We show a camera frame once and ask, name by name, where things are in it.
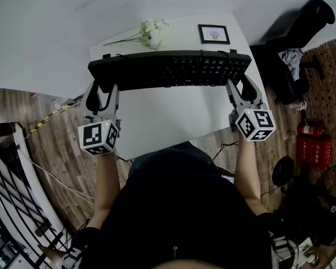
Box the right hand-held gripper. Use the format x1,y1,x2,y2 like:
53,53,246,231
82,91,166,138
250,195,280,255
225,73,277,142

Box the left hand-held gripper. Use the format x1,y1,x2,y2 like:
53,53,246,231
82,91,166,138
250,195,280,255
77,80,122,157

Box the black keyboard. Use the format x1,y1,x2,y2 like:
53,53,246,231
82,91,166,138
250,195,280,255
87,49,253,92

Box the person's left forearm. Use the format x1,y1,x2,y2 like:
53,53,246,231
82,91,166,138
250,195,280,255
92,149,122,230

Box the person's right forearm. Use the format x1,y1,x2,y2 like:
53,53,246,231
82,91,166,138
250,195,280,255
234,138,266,216

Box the yellow black floor strip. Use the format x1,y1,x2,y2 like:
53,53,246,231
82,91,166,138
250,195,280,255
29,100,82,136

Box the grey garment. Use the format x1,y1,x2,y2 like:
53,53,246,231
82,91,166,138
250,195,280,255
278,48,305,81

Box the black office chair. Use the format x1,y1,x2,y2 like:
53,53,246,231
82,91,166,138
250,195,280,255
248,0,336,106

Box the red fire extinguisher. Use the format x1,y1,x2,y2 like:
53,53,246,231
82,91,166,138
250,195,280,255
296,123,326,137

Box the white desk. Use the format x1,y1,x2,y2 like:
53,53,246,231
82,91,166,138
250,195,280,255
88,12,270,161

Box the black floor fan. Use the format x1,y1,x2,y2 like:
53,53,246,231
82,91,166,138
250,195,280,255
272,155,336,207

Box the red fire extinguisher box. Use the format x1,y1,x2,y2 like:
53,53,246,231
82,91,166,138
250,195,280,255
295,134,333,170

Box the person's blue jeans legs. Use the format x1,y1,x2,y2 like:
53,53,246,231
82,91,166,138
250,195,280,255
128,142,215,176

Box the white flower bouquet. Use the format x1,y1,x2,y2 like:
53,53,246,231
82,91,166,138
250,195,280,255
102,18,171,52

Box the black metal railing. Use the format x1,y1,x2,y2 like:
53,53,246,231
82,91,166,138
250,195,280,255
0,122,73,269

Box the black equipment pile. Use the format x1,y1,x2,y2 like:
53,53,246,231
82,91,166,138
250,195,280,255
279,185,336,248

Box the person's dark shirt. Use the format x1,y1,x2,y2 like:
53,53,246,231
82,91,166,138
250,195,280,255
60,150,299,269

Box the wooden stool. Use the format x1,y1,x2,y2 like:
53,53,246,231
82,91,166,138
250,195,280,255
37,243,71,269

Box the black floor cable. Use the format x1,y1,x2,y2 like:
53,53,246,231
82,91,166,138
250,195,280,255
212,140,240,163

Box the black picture frame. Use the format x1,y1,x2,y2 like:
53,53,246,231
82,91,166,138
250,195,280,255
197,24,231,45

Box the white cord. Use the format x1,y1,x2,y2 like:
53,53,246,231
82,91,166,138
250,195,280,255
30,160,96,206

